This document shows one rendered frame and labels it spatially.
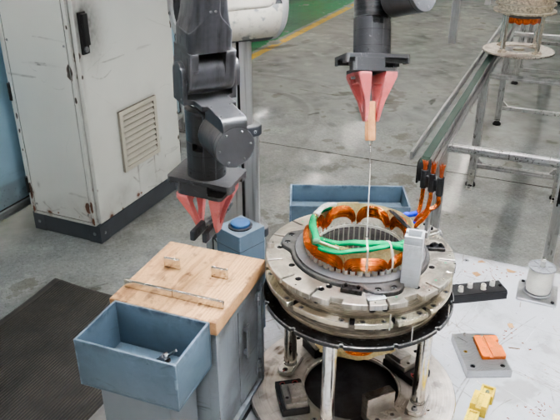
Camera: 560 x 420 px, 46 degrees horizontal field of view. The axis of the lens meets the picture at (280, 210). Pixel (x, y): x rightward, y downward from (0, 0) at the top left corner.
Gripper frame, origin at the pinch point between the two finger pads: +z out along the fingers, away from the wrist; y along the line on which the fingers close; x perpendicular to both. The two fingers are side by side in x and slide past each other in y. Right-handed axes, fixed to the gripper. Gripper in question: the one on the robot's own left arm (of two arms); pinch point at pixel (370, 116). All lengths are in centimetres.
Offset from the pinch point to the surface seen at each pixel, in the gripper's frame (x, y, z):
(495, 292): 40, 45, 39
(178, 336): 3.4, -29.8, 34.2
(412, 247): -5.6, 4.9, 19.9
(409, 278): -3.7, 5.4, 25.0
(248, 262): 14.3, -17.0, 25.0
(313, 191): 42.1, 2.0, 14.7
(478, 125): 255, 156, -6
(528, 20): 231, 170, -62
